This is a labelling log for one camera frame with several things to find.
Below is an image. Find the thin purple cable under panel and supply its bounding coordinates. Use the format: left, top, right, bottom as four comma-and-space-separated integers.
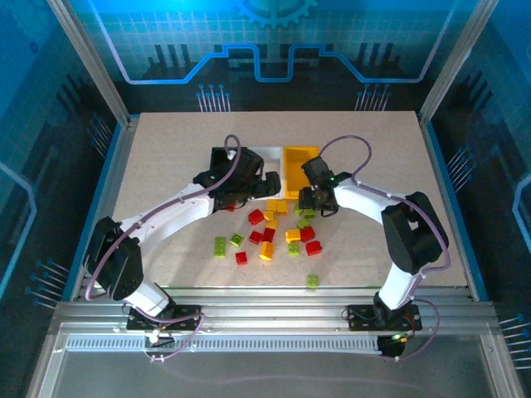
157, 364, 441, 396

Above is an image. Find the slotted grey cable duct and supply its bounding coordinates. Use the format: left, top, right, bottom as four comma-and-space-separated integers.
65, 336, 385, 354

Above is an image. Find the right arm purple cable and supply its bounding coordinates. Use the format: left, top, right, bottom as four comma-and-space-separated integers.
317, 135, 453, 362

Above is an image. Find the aluminium upright post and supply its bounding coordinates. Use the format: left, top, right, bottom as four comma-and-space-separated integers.
417, 0, 501, 125
45, 0, 140, 125

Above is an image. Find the black controller board with LEDs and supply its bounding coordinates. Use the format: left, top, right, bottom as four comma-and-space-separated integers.
377, 332, 414, 361

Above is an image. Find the blue table edge strip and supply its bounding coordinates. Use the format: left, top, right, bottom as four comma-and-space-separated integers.
425, 122, 490, 302
61, 122, 124, 302

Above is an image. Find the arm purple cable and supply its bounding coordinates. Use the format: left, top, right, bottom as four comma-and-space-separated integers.
85, 134, 242, 364
317, 135, 453, 362

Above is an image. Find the aluminium lower frame rail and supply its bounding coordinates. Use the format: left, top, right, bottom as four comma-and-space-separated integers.
24, 325, 70, 398
480, 333, 524, 398

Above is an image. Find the black plastic bin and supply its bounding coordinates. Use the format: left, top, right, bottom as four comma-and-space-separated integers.
210, 147, 250, 176

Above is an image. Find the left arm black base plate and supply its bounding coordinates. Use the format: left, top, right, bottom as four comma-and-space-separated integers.
125, 304, 203, 333

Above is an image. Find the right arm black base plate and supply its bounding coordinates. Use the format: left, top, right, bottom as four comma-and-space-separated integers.
345, 303, 423, 332

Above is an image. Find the white connector plug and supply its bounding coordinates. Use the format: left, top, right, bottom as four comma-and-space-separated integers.
143, 331, 175, 349

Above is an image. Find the white plastic bin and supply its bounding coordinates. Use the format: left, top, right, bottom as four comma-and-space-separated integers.
248, 144, 288, 199

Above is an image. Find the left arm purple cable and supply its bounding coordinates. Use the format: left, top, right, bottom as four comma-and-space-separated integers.
85, 134, 242, 364

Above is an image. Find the yellow plastic bin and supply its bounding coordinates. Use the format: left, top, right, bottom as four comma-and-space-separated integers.
283, 144, 321, 201

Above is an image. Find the aluminium side rail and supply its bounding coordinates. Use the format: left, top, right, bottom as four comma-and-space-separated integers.
68, 115, 140, 302

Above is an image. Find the aluminium frame cross rail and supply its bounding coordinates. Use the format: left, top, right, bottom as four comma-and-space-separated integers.
53, 285, 499, 337

